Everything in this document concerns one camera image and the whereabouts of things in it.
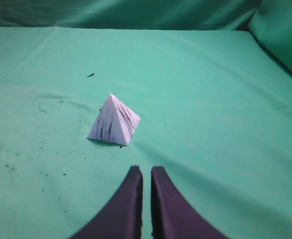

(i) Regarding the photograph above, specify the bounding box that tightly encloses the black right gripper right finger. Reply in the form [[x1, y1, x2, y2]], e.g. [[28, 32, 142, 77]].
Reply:
[[151, 166, 227, 239]]

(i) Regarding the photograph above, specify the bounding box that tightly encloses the green table cloth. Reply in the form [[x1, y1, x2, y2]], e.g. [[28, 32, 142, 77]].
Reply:
[[0, 27, 292, 239]]

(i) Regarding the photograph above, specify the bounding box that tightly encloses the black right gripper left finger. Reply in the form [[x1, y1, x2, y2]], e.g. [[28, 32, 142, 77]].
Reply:
[[71, 166, 143, 239]]

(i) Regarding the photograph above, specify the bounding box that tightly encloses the green backdrop cloth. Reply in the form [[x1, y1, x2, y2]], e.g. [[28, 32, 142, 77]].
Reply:
[[0, 0, 292, 72]]

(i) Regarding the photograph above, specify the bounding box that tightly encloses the white square pyramid block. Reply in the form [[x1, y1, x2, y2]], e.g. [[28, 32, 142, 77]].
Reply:
[[87, 94, 141, 146]]

